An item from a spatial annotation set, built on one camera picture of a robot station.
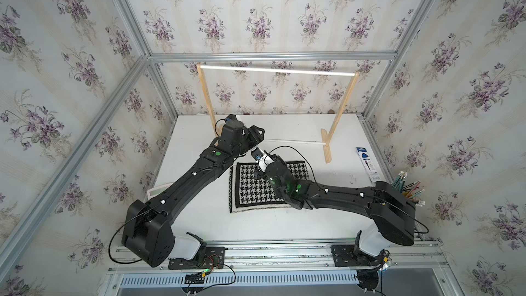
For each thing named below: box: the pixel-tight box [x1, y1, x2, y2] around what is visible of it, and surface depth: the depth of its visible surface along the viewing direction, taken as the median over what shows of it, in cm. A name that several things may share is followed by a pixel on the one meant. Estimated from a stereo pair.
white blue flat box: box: [356, 146, 381, 183], surface depth 100 cm
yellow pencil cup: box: [391, 169, 426, 208], surface depth 79 cm
